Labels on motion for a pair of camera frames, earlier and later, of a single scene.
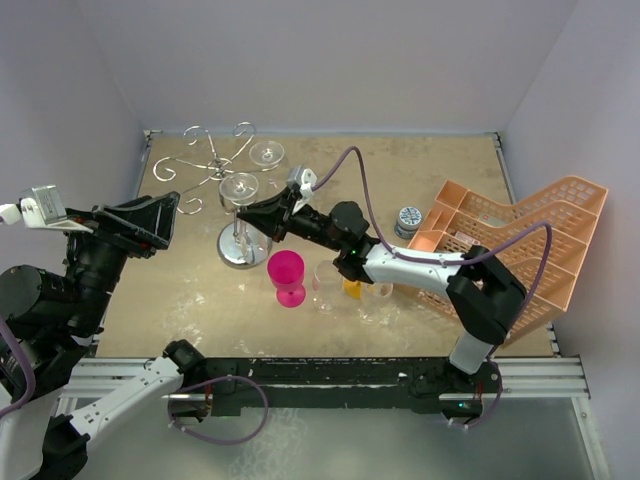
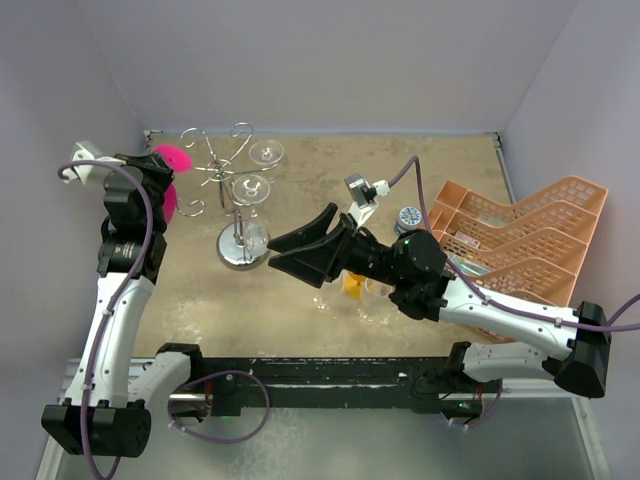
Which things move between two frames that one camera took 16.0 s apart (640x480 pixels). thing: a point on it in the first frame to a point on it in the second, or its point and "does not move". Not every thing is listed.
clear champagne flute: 267,155 does not move
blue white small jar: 409,219 does not move
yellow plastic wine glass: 353,288 does not move
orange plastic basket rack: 540,242 does not move
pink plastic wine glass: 286,269 to 178,160
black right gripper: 271,213 to 313,255
